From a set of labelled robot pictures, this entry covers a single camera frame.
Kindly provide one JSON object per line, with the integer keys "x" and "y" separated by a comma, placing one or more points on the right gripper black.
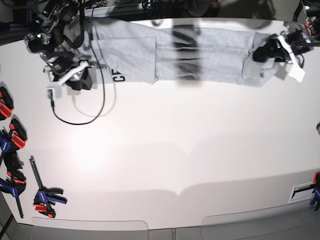
{"x": 80, "y": 81}

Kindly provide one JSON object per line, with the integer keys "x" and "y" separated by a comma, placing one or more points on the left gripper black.
{"x": 271, "y": 50}

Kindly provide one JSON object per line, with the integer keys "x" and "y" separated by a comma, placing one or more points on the grey T-shirt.
{"x": 131, "y": 52}

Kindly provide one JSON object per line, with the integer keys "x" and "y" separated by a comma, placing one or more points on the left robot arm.
{"x": 306, "y": 35}

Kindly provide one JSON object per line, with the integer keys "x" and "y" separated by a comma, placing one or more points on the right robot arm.
{"x": 48, "y": 39}

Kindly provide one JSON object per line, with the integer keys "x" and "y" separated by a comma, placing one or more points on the clamp at upper left edge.
{"x": 6, "y": 104}

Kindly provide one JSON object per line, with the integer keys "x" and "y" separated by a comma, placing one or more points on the dark object at right edge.
{"x": 318, "y": 128}

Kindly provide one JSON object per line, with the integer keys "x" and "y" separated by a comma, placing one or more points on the clamp at middle left edge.
{"x": 10, "y": 142}

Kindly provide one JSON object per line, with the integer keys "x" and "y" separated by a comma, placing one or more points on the bar clamp on table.
{"x": 45, "y": 198}

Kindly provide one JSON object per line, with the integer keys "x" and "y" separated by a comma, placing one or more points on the clamp at lower left edge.
{"x": 15, "y": 183}

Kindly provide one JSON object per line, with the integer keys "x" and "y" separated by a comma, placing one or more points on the blue clamp at right edge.
{"x": 316, "y": 191}

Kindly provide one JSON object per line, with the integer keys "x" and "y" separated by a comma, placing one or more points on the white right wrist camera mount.
{"x": 54, "y": 89}

